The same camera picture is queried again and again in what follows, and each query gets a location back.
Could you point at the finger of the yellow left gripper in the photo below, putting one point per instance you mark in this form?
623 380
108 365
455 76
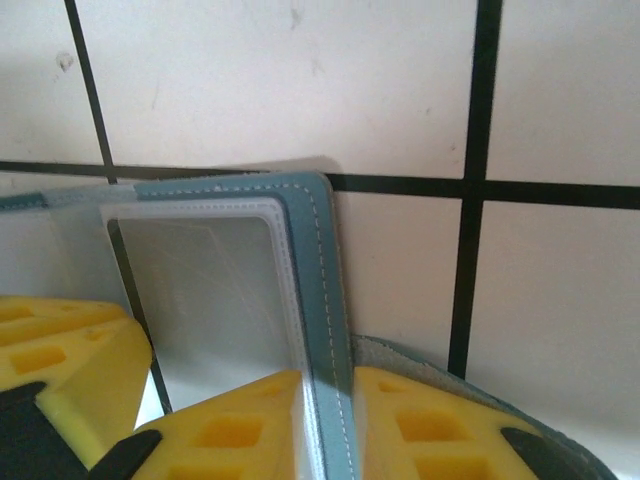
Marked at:
85 370
40 320

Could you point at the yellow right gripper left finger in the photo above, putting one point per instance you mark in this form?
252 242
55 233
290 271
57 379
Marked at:
225 440

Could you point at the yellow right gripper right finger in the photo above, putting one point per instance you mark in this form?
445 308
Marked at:
425 430

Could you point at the blue leather card holder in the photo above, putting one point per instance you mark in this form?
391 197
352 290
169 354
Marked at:
317 260

